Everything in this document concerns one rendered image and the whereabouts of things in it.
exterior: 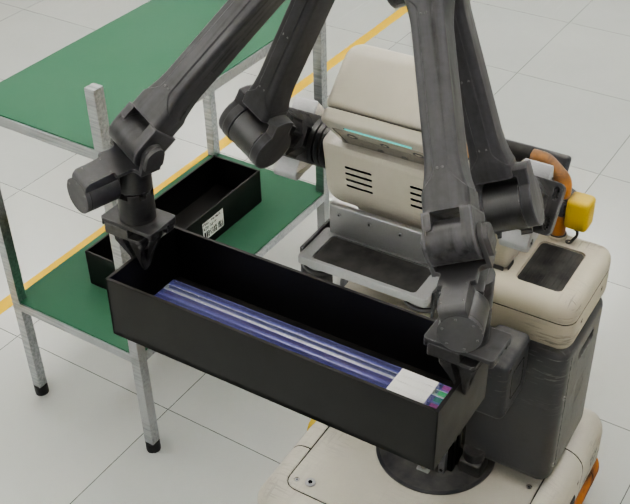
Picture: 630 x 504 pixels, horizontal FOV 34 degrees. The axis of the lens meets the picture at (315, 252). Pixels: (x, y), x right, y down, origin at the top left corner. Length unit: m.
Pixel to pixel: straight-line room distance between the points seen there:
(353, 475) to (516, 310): 0.58
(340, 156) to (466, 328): 0.58
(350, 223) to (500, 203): 0.36
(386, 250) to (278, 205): 1.38
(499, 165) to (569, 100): 3.00
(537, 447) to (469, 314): 1.11
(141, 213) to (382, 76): 0.43
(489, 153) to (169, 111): 0.46
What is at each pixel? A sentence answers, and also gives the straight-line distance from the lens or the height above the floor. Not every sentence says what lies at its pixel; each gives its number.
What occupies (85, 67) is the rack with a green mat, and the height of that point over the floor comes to 0.95.
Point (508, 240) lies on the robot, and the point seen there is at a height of 1.12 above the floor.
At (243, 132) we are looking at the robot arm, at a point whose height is 1.25.
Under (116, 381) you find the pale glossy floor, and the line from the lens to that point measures 3.14.
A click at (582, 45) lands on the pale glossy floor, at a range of 5.01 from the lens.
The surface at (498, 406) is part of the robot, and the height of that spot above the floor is 0.65.
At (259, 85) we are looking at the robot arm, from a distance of 1.69.
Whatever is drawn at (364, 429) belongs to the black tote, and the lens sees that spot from 1.49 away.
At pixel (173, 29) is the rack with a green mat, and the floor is 0.95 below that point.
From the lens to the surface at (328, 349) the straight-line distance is 1.58.
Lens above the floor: 2.12
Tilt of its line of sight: 37 degrees down
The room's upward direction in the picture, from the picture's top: 2 degrees counter-clockwise
